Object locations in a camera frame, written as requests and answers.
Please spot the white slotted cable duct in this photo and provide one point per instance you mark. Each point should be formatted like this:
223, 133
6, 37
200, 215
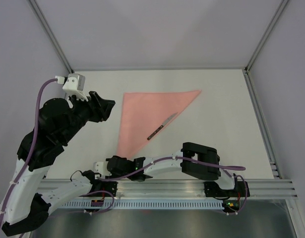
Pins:
144, 204

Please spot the aluminium frame post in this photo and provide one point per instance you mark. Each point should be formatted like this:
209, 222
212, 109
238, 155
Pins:
50, 35
267, 33

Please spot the pink cloth napkin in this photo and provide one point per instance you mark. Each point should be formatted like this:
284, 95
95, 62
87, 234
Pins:
142, 113

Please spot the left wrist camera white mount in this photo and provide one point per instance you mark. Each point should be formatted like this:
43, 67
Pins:
73, 86

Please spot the steel knife black handle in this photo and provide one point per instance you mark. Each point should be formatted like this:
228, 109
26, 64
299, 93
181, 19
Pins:
164, 123

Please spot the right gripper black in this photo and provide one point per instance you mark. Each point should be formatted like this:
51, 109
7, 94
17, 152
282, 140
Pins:
114, 176

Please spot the left aluminium frame post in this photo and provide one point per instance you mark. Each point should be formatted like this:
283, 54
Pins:
50, 35

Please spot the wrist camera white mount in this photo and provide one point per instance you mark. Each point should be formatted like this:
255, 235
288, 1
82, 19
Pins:
73, 86
101, 169

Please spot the aluminium mounting rail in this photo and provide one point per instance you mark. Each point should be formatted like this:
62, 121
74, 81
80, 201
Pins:
190, 188

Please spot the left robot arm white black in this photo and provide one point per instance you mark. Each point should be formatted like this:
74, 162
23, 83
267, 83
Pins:
24, 209

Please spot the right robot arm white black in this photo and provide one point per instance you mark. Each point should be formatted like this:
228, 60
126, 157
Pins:
195, 160

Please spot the right aluminium frame post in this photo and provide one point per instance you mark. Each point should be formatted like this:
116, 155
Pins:
267, 33

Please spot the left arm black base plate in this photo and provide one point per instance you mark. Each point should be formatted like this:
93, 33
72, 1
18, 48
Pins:
105, 188

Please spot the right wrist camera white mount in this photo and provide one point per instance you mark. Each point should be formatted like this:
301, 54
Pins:
101, 169

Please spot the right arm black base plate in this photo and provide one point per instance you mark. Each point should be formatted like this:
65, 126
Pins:
212, 190

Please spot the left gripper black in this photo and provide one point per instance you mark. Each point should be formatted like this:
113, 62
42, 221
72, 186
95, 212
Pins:
105, 106

